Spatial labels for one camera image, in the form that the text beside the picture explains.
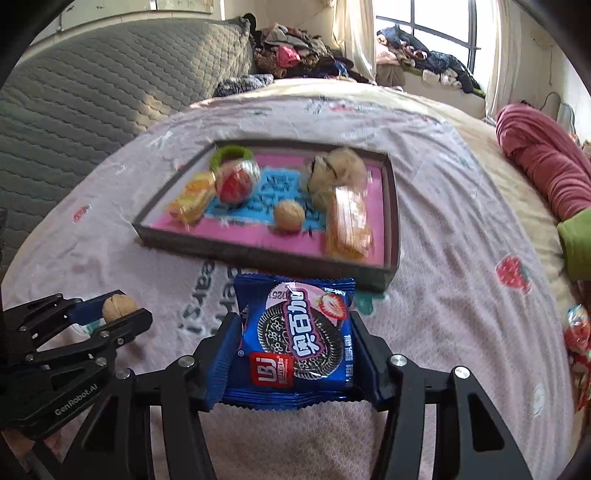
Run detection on wall painting panels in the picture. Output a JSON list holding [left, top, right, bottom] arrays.
[[38, 0, 215, 38]]

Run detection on pink rolled blanket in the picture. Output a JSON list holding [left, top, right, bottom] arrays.
[[496, 103, 591, 220]]

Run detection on grey quilted headboard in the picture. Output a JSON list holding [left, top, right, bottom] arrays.
[[1, 18, 253, 270]]

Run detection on pink patterned bed sheet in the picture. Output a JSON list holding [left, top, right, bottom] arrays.
[[2, 95, 574, 479]]

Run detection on small orange bread packet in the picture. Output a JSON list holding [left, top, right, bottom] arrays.
[[166, 171, 216, 226]]

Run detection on beige mesh drawstring pouch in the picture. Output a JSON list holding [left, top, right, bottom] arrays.
[[300, 147, 369, 213]]

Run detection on green crochet ring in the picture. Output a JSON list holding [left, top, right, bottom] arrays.
[[208, 144, 257, 173]]

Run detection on person's left hand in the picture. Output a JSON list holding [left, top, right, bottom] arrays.
[[1, 430, 64, 465]]

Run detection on clothes pile by headboard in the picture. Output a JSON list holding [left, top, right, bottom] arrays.
[[242, 13, 370, 84]]

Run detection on red candy wrappers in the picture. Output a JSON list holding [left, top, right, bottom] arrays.
[[564, 304, 590, 411]]

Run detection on walnut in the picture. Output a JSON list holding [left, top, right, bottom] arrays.
[[273, 200, 305, 233], [102, 294, 139, 323]]

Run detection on dark shallow box tray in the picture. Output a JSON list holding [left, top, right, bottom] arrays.
[[132, 139, 401, 292]]

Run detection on cream curtain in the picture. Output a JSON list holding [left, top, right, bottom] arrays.
[[322, 0, 376, 81]]

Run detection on large orange biscuit packet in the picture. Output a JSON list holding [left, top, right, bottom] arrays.
[[325, 186, 373, 261]]

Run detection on green cloth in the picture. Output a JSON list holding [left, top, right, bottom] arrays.
[[557, 218, 591, 281]]

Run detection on red toy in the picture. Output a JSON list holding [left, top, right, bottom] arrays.
[[214, 159, 260, 205]]

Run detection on blue oreo cookie packet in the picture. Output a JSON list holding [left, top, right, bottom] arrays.
[[222, 273, 356, 411]]

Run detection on clothes pile on windowsill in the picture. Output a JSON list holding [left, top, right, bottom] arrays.
[[376, 24, 486, 98]]

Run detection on dark knitted cloth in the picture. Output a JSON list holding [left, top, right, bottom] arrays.
[[213, 74, 274, 97]]

